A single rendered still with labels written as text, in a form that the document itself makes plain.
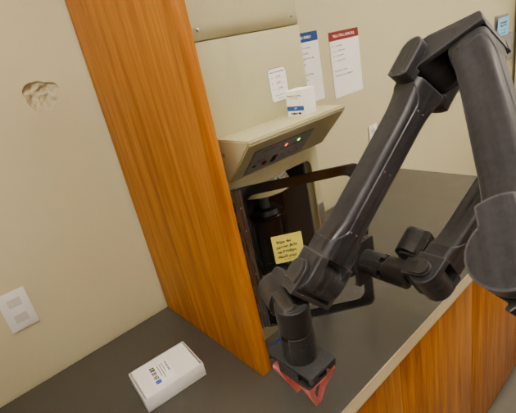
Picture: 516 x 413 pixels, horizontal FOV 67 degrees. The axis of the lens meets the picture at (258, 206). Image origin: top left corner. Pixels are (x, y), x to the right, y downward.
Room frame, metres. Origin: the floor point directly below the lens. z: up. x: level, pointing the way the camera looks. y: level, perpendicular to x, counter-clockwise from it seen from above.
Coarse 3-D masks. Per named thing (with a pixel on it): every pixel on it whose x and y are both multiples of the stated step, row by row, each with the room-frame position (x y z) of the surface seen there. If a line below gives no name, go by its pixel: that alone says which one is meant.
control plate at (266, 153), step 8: (296, 136) 0.89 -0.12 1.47; (304, 136) 0.92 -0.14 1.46; (280, 144) 0.86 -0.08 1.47; (288, 144) 0.89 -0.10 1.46; (296, 144) 0.93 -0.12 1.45; (256, 152) 0.82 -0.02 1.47; (264, 152) 0.84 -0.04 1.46; (272, 152) 0.87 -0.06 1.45; (280, 152) 0.90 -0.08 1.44; (288, 152) 0.93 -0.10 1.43; (256, 160) 0.84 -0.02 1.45; (264, 160) 0.87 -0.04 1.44; (248, 168) 0.84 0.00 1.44; (256, 168) 0.87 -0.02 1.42
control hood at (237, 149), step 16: (320, 112) 0.92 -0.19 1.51; (336, 112) 0.95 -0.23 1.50; (256, 128) 0.90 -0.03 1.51; (272, 128) 0.86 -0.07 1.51; (288, 128) 0.84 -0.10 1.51; (304, 128) 0.89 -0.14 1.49; (320, 128) 0.95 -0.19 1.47; (224, 144) 0.84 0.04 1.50; (240, 144) 0.79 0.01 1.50; (256, 144) 0.79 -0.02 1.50; (272, 144) 0.84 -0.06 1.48; (304, 144) 0.96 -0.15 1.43; (224, 160) 0.85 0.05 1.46; (240, 160) 0.80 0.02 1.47; (240, 176) 0.85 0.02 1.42
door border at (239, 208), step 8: (240, 192) 0.86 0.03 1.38; (240, 200) 0.86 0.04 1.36; (240, 208) 0.86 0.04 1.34; (240, 216) 0.86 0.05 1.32; (240, 224) 0.86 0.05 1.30; (240, 232) 0.85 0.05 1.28; (248, 232) 0.86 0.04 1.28; (248, 240) 0.86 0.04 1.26; (248, 248) 0.86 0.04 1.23; (248, 256) 0.86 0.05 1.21; (248, 264) 0.85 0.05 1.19; (256, 264) 0.86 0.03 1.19; (256, 272) 0.86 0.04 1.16; (256, 280) 0.86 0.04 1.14; (256, 288) 0.86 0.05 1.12; (256, 296) 0.86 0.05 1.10; (264, 304) 0.86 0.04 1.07; (264, 312) 0.86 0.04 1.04; (264, 320) 0.86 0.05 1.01
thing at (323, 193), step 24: (336, 168) 0.86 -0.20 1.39; (264, 192) 0.86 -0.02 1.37; (288, 192) 0.86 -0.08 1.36; (312, 192) 0.86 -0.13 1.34; (336, 192) 0.86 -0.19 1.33; (264, 216) 0.86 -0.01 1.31; (288, 216) 0.86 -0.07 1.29; (312, 216) 0.86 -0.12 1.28; (264, 240) 0.86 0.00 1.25; (264, 264) 0.86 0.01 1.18; (288, 264) 0.86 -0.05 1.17; (360, 288) 0.86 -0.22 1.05; (312, 312) 0.86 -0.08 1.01
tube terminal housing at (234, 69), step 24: (216, 48) 0.90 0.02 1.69; (240, 48) 0.94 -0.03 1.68; (264, 48) 0.98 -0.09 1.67; (288, 48) 1.03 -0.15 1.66; (216, 72) 0.89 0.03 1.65; (240, 72) 0.93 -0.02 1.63; (264, 72) 0.97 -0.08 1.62; (288, 72) 1.02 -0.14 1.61; (216, 96) 0.88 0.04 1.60; (240, 96) 0.92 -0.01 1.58; (264, 96) 0.96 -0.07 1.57; (216, 120) 0.87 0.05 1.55; (240, 120) 0.91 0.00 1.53; (264, 120) 0.96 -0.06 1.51; (264, 168) 0.94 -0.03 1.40; (288, 168) 0.99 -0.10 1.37; (312, 168) 1.04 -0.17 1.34; (264, 336) 0.87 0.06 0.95
